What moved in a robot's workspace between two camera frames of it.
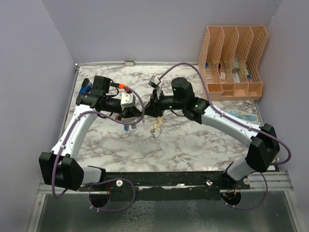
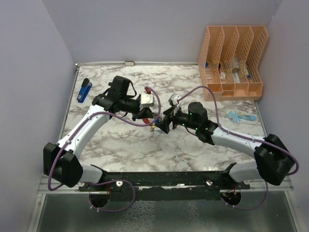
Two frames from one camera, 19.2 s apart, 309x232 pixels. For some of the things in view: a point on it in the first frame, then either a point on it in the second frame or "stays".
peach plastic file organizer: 228,53 stays
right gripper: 153,108 to 164,125
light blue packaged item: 245,117 stays
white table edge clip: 129,63 stays
